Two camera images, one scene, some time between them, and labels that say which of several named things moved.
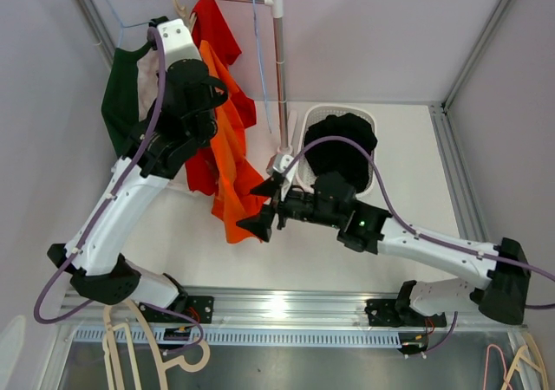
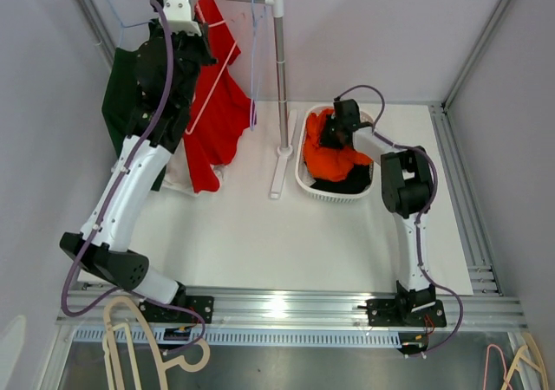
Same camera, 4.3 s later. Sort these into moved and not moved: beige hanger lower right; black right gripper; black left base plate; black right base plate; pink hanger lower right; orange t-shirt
Moved: black right gripper; orange t-shirt
Not moved: black left base plate; pink hanger lower right; black right base plate; beige hanger lower right
